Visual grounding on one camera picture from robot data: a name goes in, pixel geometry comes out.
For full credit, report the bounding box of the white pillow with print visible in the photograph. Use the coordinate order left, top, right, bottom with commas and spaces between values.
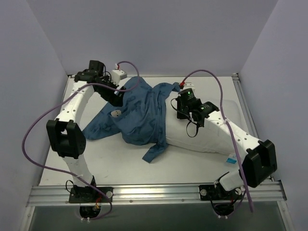
166, 96, 234, 155

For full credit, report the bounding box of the blue letter-print pillowcase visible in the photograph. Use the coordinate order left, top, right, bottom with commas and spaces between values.
83, 77, 180, 163

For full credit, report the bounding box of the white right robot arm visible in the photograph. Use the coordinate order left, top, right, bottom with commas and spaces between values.
176, 88, 277, 199

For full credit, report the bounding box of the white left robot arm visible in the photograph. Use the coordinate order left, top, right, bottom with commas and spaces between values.
46, 60, 127, 202

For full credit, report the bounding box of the blue white pillow label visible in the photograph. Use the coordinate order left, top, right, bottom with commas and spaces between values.
226, 154, 238, 165

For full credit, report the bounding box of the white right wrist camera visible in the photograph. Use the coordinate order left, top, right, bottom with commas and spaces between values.
180, 82, 195, 91

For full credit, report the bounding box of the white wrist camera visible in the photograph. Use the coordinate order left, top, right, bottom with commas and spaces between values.
111, 69, 127, 85
180, 82, 195, 91

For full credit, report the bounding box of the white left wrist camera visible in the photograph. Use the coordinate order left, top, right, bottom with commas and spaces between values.
111, 69, 127, 85

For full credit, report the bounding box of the aluminium back rail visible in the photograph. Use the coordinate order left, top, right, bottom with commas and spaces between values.
68, 73, 239, 79

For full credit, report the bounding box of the aluminium front rail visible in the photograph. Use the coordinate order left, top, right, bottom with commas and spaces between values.
27, 181, 286, 206

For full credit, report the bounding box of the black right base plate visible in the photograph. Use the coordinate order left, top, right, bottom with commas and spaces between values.
199, 184, 242, 201

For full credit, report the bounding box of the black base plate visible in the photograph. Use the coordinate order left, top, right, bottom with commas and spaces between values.
199, 184, 242, 201
68, 185, 113, 204

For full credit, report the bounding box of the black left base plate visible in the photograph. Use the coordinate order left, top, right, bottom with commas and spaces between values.
68, 185, 113, 204

